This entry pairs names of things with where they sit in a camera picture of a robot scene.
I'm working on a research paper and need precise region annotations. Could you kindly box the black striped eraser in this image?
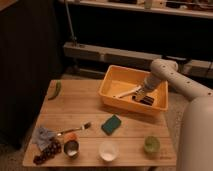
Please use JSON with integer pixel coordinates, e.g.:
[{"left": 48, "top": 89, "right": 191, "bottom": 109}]
[{"left": 140, "top": 96, "right": 154, "bottom": 106}]

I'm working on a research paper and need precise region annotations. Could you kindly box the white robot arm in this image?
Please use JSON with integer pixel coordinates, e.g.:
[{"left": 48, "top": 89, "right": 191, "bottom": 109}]
[{"left": 136, "top": 59, "right": 213, "bottom": 171}]

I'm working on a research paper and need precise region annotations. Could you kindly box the yellow plastic tray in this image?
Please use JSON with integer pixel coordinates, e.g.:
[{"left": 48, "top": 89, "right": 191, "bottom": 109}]
[{"left": 99, "top": 65, "right": 168, "bottom": 116}]

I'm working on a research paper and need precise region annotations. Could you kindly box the green sponge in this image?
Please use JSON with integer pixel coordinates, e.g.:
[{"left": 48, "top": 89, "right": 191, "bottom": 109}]
[{"left": 101, "top": 115, "right": 121, "bottom": 135}]

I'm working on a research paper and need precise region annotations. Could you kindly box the green cup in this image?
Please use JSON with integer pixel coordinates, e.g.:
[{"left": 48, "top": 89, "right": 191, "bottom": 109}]
[{"left": 144, "top": 136, "right": 160, "bottom": 154}]

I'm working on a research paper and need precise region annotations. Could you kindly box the metal fork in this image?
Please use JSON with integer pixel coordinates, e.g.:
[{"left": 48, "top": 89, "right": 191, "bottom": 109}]
[{"left": 56, "top": 122, "right": 91, "bottom": 136}]

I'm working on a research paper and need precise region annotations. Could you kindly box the orange carrot piece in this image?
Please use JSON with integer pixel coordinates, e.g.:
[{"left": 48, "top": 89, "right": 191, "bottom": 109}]
[{"left": 63, "top": 132, "right": 77, "bottom": 142}]

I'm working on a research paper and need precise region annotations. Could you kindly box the vertical metal pole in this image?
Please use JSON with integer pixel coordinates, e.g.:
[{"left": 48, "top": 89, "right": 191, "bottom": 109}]
[{"left": 64, "top": 0, "right": 77, "bottom": 46}]

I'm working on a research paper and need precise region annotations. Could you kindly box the green pepper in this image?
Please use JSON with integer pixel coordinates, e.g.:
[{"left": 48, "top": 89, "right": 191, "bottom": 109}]
[{"left": 48, "top": 81, "right": 61, "bottom": 100}]

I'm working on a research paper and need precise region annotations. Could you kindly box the metal can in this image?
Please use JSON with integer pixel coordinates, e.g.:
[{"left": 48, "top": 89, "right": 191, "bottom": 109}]
[{"left": 64, "top": 140, "right": 79, "bottom": 158}]

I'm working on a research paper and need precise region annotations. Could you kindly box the bunch of dark grapes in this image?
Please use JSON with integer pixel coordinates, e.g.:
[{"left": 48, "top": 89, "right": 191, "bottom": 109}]
[{"left": 33, "top": 139, "right": 62, "bottom": 165}]

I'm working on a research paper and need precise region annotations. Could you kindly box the upper shelf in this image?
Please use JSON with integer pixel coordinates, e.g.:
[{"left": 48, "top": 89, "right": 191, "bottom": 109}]
[{"left": 59, "top": 0, "right": 213, "bottom": 19}]

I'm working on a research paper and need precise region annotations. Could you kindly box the blue-grey cloth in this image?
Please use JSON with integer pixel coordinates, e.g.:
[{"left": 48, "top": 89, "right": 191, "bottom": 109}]
[{"left": 32, "top": 126, "right": 55, "bottom": 151}]

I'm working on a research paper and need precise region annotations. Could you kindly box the grey metal rail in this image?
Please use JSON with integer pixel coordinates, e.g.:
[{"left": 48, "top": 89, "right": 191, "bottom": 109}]
[{"left": 63, "top": 42, "right": 213, "bottom": 79}]

